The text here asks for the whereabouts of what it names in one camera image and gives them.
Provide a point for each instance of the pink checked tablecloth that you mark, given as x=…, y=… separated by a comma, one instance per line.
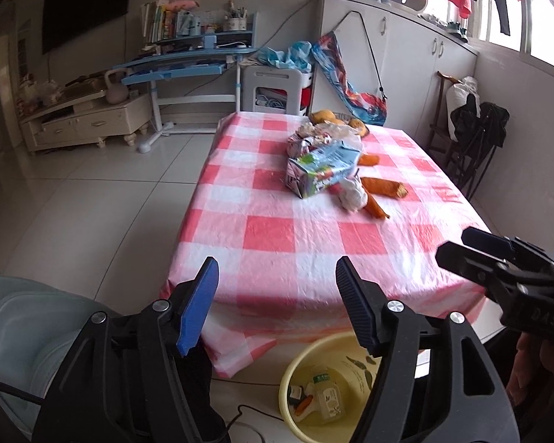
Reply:
x=277, y=203

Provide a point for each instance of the white cabinet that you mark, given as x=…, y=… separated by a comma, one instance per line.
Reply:
x=411, y=78

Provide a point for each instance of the white ceramic ornament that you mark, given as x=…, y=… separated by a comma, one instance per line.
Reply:
x=50, y=90

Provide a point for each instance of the orange crust bread piece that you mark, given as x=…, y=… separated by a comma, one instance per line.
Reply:
x=368, y=160
x=383, y=187

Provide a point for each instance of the blue printed milk carton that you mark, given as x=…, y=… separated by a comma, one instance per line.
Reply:
x=323, y=166

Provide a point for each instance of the printed wrapper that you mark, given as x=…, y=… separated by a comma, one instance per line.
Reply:
x=307, y=143

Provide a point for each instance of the white plastic stool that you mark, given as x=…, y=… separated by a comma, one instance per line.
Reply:
x=270, y=76

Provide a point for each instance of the carrot piece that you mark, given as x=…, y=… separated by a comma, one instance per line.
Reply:
x=376, y=206

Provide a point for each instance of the white plastic wrapper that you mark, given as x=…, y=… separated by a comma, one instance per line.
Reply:
x=353, y=196

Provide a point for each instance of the small dark carton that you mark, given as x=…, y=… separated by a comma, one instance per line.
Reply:
x=296, y=394

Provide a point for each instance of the yellow plastic basin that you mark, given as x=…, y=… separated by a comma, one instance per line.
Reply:
x=304, y=360

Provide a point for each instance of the dark sneaker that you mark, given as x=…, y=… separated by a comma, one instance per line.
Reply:
x=456, y=30

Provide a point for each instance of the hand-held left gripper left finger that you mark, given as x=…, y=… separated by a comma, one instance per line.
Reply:
x=198, y=307

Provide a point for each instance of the person's right hand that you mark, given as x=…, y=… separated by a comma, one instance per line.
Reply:
x=542, y=374

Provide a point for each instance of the yellow mango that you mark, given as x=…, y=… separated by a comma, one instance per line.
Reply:
x=358, y=126
x=322, y=116
x=338, y=121

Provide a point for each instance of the clear plastic bottle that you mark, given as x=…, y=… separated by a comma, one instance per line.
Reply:
x=328, y=399

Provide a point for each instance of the pink kettlebell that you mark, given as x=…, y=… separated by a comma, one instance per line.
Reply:
x=117, y=90

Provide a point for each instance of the white sack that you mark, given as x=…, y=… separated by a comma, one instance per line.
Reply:
x=461, y=94

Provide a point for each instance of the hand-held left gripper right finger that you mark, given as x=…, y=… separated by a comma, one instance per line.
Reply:
x=356, y=307

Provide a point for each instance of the white pen holder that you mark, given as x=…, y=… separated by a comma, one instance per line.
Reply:
x=236, y=23

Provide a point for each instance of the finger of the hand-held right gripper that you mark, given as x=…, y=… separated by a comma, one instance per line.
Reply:
x=461, y=260
x=484, y=240

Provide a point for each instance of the white plastic bag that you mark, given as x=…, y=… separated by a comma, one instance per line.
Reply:
x=346, y=134

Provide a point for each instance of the blue plastic bag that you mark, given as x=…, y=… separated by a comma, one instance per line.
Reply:
x=286, y=57

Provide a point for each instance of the colourful printed bag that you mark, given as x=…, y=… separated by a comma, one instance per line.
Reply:
x=337, y=69

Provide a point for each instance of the black wall television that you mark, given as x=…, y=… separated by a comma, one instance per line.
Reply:
x=83, y=4

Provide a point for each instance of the row of books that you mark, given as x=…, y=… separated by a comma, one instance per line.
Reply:
x=159, y=21

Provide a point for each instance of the cream television cabinet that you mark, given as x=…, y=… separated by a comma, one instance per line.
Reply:
x=87, y=120

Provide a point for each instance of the wooden chair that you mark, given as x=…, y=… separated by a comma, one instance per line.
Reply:
x=438, y=115

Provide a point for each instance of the dark woven basket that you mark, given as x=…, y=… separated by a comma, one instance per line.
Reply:
x=343, y=116

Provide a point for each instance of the blue study desk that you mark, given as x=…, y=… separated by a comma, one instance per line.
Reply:
x=175, y=62

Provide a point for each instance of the black folding chair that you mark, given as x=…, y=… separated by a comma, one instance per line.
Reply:
x=484, y=124

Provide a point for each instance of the small orange food piece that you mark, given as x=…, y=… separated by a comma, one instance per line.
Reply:
x=303, y=407

